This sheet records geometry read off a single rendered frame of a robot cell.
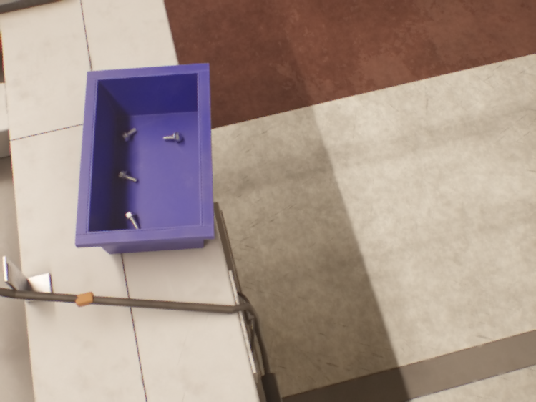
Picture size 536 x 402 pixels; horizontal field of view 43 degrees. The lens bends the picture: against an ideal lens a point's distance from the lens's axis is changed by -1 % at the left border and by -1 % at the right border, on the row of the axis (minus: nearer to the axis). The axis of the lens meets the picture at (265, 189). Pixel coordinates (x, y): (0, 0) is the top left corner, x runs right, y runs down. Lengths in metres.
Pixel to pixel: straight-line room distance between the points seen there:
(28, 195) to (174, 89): 0.23
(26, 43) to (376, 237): 1.03
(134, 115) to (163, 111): 0.04
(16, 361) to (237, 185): 1.02
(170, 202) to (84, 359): 0.21
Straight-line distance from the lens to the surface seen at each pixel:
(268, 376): 0.92
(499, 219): 1.84
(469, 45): 2.12
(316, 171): 1.82
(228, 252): 1.27
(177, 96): 0.90
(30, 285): 0.86
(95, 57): 1.00
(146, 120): 0.92
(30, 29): 1.07
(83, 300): 0.79
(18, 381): 0.90
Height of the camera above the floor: 1.60
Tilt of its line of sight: 63 degrees down
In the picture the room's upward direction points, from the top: 3 degrees counter-clockwise
